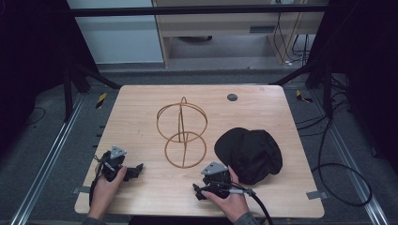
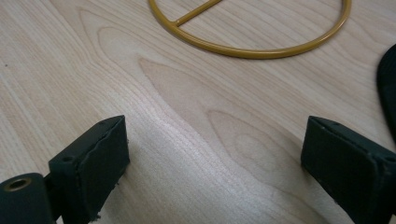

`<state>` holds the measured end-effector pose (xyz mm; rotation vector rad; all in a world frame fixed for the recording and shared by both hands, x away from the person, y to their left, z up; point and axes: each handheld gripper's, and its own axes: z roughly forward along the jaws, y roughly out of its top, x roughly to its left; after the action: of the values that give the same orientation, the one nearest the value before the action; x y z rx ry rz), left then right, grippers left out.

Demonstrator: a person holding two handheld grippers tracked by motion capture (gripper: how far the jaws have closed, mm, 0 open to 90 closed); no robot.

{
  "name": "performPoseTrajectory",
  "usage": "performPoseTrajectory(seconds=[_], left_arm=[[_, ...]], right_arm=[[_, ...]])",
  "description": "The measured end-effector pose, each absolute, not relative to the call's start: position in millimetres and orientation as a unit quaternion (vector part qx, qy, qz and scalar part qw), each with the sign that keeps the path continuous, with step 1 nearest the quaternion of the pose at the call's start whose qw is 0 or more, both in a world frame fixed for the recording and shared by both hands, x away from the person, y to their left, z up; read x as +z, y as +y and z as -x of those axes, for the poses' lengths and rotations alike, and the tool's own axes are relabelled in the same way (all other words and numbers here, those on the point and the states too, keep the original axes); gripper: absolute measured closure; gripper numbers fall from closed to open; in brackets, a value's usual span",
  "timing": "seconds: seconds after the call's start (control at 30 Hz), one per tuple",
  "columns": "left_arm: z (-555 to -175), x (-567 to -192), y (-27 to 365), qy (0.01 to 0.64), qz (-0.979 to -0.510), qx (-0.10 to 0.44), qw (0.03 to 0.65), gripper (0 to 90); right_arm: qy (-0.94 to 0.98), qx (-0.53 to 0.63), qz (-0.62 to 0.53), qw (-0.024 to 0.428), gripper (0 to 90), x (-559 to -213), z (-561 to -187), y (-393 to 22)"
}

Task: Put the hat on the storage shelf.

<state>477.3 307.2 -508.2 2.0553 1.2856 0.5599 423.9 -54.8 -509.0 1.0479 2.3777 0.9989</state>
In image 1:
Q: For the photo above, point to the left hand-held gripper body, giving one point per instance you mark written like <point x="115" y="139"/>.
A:
<point x="113" y="163"/>

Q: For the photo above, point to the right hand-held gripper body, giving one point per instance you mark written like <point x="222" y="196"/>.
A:
<point x="216" y="179"/>

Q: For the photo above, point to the black cap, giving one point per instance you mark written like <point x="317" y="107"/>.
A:
<point x="249" y="155"/>

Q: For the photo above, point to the person's right hand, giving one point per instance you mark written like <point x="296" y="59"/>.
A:
<point x="230" y="203"/>

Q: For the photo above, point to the person's left hand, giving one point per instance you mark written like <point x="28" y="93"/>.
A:
<point x="106" y="192"/>

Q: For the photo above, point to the yellow black striped tape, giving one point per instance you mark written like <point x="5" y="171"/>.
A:
<point x="302" y="97"/>
<point x="101" y="100"/>

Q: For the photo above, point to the grey round table grommet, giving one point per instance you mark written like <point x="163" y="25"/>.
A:
<point x="232" y="97"/>

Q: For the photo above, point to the white cabinet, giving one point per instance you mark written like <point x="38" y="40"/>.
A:
<point x="119" y="37"/>

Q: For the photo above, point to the black curtain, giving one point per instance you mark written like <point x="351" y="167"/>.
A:
<point x="366" y="72"/>
<point x="34" y="62"/>

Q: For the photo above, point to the beige wooden desk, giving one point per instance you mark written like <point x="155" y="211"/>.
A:
<point x="219" y="28"/>

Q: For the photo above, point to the grey metal table bracket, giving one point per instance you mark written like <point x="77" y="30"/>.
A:
<point x="81" y="189"/>
<point x="317" y="195"/>

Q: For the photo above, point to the aluminium floor rail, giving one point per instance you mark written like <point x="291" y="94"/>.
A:
<point x="352" y="168"/>
<point x="47" y="162"/>

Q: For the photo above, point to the black metal frame stand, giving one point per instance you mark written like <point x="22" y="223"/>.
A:
<point x="327" y="90"/>
<point x="68" y="93"/>

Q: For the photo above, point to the black horizontal frame bar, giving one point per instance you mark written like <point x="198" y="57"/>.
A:
<point x="200" y="10"/>

